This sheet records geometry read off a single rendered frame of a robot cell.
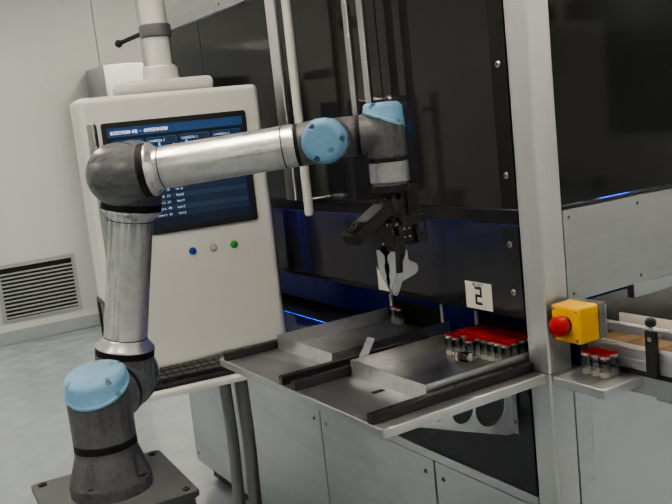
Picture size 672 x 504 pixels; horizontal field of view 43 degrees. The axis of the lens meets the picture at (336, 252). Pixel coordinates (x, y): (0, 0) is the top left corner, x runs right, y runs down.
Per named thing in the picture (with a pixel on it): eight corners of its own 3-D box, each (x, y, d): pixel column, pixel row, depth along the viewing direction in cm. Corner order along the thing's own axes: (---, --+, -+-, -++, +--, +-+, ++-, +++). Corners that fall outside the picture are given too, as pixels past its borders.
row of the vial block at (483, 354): (459, 349, 194) (457, 329, 193) (515, 363, 179) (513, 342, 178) (451, 351, 193) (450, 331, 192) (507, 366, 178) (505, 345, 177)
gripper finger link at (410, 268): (424, 292, 163) (420, 245, 161) (399, 298, 160) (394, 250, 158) (414, 290, 165) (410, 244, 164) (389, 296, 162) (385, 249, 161)
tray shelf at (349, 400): (378, 323, 234) (378, 317, 234) (573, 373, 175) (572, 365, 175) (219, 365, 209) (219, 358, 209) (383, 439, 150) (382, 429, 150)
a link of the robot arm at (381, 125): (358, 104, 162) (403, 99, 161) (364, 162, 164) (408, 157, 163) (356, 104, 155) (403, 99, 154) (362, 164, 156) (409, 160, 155)
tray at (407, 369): (471, 340, 201) (470, 325, 200) (553, 360, 179) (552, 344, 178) (351, 375, 183) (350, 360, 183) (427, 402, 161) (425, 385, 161)
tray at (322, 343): (388, 319, 229) (387, 307, 229) (450, 335, 207) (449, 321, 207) (278, 348, 212) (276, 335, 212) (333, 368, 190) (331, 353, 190)
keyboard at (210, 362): (274, 349, 240) (273, 341, 240) (292, 360, 228) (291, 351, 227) (132, 381, 224) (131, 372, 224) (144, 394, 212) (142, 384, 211)
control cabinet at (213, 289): (267, 329, 267) (236, 76, 255) (289, 341, 250) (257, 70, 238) (104, 363, 247) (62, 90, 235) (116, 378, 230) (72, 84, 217)
